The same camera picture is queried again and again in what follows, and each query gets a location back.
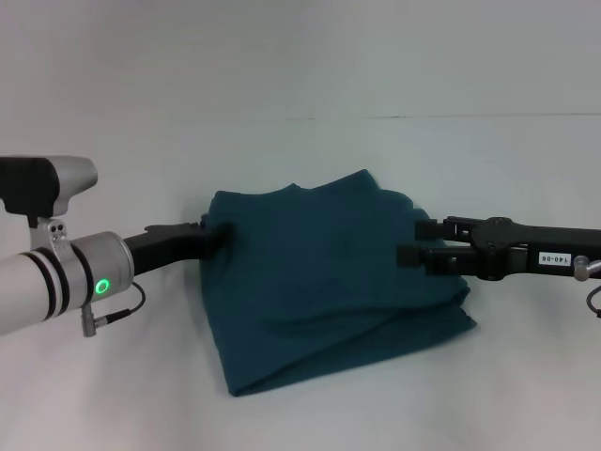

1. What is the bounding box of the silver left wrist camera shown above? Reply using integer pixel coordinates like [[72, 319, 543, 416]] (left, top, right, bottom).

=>
[[0, 155, 99, 232]]

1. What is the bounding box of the wrist cable with plug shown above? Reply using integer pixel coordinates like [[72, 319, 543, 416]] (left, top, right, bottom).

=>
[[82, 280, 146, 338], [573, 255, 601, 320]]

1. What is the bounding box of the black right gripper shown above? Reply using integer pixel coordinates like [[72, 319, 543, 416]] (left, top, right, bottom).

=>
[[396, 215, 601, 283]]

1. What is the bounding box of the left wrist cable with plug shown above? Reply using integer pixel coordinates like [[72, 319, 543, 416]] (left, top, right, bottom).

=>
[[82, 280, 146, 338]]

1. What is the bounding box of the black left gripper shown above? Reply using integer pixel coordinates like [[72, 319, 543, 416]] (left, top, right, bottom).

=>
[[121, 211, 236, 277]]

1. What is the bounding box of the right wrist cable with plug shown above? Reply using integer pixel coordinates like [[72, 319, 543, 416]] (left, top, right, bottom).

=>
[[573, 255, 601, 320]]

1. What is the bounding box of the teal blue t-shirt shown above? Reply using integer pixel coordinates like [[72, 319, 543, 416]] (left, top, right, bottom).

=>
[[199, 168, 479, 398]]

